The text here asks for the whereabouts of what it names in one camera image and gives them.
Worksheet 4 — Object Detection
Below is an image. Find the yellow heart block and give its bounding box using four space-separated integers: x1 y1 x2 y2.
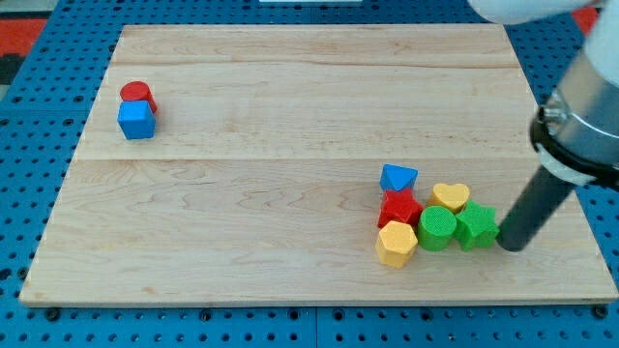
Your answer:
427 183 470 214

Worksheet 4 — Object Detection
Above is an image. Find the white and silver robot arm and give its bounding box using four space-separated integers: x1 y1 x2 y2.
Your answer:
469 0 618 189

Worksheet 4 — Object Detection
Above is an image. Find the wooden board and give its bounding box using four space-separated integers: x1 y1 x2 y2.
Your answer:
19 24 618 307

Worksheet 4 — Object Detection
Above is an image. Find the blue triangle block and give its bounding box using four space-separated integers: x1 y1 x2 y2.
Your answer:
379 163 419 191

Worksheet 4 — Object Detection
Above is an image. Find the red star block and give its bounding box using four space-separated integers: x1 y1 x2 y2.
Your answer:
377 188 424 228

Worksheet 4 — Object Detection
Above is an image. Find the yellow hexagon block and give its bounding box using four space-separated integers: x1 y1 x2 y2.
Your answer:
375 221 418 269

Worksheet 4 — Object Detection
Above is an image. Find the green cylinder block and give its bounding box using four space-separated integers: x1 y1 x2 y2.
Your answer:
418 206 457 251

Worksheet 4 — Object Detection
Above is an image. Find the green star block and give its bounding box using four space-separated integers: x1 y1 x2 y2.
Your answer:
454 200 500 251

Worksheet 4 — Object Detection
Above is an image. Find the blue cube block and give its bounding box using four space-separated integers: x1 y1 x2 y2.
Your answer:
117 101 156 140

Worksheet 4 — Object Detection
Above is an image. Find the red cylinder block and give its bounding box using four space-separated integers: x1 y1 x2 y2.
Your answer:
120 80 158 113

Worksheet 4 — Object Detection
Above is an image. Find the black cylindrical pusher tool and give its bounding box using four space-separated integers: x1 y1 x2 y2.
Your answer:
497 166 575 252

